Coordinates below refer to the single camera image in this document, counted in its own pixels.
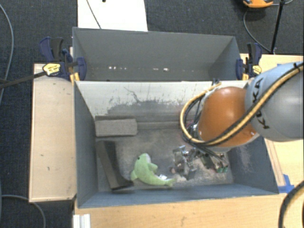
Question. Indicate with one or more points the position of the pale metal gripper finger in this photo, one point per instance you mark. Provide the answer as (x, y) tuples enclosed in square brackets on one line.
[(190, 167), (177, 156)]

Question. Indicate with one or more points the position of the green plush toy animal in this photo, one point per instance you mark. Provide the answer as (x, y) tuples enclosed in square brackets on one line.
[(145, 171)]

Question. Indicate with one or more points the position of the dark green flat block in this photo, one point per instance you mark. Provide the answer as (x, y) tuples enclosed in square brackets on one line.
[(111, 163)]

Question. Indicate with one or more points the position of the grey sponge block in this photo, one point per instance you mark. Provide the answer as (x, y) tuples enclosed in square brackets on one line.
[(116, 127)]

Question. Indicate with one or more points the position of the grey metal bin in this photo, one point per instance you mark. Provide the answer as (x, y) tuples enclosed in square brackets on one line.
[(152, 53)]

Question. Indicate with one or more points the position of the pale wood flat board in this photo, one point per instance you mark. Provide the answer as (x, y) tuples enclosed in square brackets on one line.
[(53, 136)]

